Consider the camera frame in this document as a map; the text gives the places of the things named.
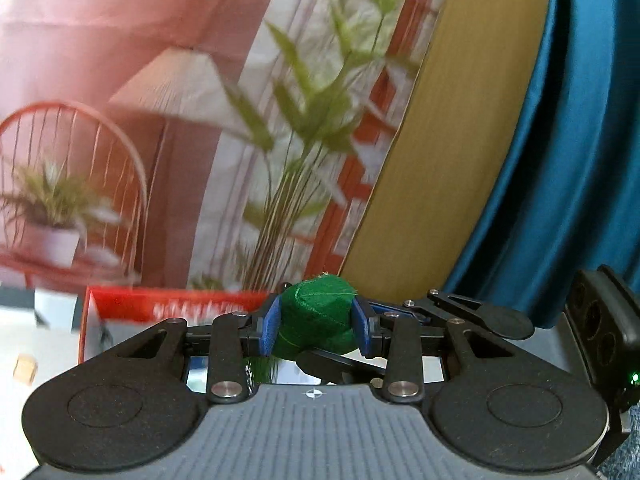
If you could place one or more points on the green tasselled sachet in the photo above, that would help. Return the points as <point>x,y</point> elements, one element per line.
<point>315,317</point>

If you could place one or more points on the printed room scene wall cloth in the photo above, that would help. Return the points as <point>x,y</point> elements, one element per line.
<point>125,85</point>

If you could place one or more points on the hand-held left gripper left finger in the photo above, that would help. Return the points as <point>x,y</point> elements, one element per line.
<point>270,330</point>

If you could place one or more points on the yellow wooden board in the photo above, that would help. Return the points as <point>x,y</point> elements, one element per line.
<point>450,150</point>

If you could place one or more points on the red strawberry print cardboard box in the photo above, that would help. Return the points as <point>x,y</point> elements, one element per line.
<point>150,305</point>

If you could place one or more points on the blue curtain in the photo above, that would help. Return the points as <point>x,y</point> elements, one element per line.
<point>570,135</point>

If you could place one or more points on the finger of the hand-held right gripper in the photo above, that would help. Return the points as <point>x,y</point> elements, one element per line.
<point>340,367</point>
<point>495,317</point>

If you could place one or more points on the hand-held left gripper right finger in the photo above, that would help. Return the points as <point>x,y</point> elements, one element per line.
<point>361,325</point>

